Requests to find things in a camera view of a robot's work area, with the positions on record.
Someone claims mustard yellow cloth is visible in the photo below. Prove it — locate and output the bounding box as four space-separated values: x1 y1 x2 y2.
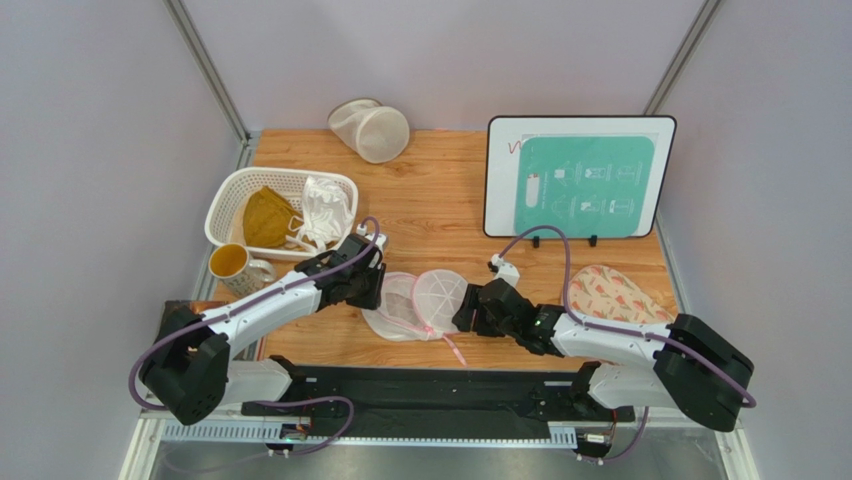
242 186 304 249

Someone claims whiteboard with teal sheet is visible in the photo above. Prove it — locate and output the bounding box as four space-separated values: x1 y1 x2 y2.
482 115 677 241

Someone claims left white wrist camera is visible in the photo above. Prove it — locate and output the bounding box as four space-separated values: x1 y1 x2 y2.
355 219 388 254

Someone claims beige mesh laundry bag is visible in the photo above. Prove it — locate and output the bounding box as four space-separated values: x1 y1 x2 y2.
327 98 411 164

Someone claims white plastic basket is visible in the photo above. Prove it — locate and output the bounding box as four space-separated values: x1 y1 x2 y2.
204 167 359 247

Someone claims white mesh laundry bag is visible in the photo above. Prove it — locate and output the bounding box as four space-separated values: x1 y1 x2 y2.
361 269 469 367

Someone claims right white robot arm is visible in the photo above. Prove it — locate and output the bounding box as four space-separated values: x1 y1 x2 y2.
452 279 757 432

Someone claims patterned ceramic mug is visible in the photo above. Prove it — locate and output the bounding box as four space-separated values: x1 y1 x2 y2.
208 243 277 298

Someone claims white bra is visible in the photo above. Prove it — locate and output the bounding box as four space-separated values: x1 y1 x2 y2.
286 176 354 254

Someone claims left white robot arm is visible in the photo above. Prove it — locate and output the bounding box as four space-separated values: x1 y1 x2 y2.
128 232 387 425

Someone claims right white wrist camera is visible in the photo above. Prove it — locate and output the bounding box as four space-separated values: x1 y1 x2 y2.
488 254 520 287

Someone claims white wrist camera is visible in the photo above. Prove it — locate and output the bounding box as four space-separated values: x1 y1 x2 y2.
355 219 388 254
488 254 520 287

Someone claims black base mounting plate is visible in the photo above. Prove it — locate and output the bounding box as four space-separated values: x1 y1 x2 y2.
241 363 637 440

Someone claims dark brown book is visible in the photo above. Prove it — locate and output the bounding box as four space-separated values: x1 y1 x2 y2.
152 300 209 363

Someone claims aluminium slotted rail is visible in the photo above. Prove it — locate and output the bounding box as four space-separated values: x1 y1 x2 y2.
143 382 581 447

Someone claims floral pink cloth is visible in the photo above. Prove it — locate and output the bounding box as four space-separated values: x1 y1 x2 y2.
568 265 675 324

